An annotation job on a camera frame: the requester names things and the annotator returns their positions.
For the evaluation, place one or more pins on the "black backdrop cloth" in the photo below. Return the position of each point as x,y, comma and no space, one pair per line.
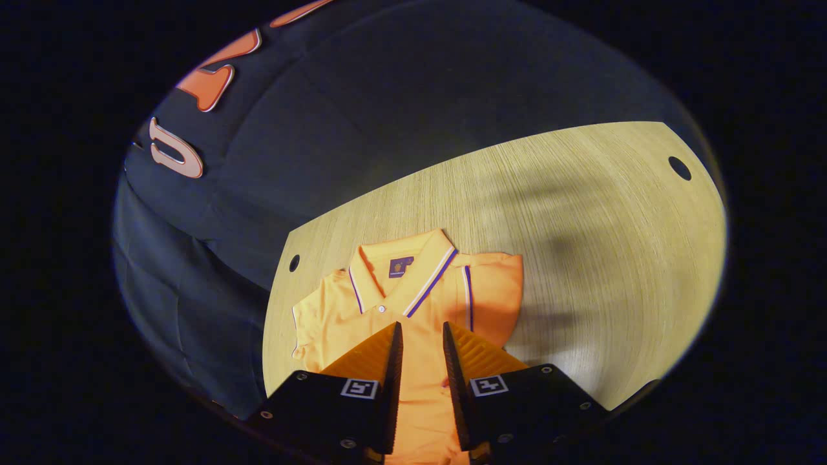
362,129

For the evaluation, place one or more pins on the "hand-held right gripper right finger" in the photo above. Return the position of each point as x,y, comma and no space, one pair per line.
455,394

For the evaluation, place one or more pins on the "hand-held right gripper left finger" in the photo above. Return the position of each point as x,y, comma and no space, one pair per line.
392,400

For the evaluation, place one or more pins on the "orange collared T-shirt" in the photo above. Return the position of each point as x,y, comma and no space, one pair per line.
336,316

